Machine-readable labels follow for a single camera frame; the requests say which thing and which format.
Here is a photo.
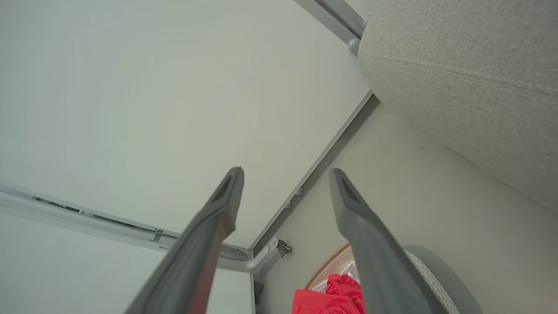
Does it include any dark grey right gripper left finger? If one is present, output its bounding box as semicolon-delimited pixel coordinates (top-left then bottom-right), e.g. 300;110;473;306
124;167;245;314

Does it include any white laundry basket brown rim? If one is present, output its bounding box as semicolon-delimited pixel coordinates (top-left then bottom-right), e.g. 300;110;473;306
304;242;463;314

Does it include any light grey fabric sofa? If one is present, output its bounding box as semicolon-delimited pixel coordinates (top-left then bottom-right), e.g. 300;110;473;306
357;0;558;214

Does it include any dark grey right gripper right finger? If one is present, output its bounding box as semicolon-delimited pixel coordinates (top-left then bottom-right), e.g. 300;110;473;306
328;168;442;314

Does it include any grey metal frame post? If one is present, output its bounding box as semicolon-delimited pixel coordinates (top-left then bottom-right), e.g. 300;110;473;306
294;0;371;56

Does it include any dark grey baseboard strip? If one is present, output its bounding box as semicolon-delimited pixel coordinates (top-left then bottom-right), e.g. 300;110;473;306
249;91;381;256

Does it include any red garment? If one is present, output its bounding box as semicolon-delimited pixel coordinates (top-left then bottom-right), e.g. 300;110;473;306
291;274;367;314

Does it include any grey metal frame rail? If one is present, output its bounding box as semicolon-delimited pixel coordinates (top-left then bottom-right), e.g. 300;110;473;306
0;184;279;274

